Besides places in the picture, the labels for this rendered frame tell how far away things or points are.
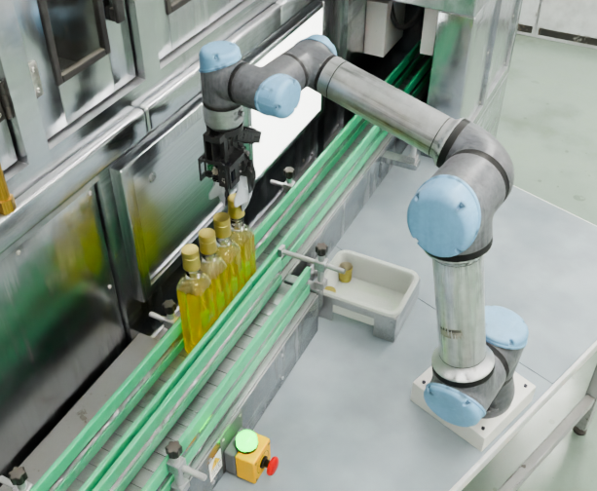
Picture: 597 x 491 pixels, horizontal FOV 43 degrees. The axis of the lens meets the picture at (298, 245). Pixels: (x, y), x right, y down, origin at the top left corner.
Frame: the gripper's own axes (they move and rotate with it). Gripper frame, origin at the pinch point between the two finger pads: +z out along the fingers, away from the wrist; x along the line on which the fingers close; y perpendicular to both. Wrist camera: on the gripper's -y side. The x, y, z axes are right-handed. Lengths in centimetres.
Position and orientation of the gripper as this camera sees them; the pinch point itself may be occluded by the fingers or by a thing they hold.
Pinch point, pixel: (235, 201)
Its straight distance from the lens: 159.6
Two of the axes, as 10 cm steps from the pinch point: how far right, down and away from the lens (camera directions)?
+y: -4.3, 5.8, -6.9
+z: 0.0, 7.7, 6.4
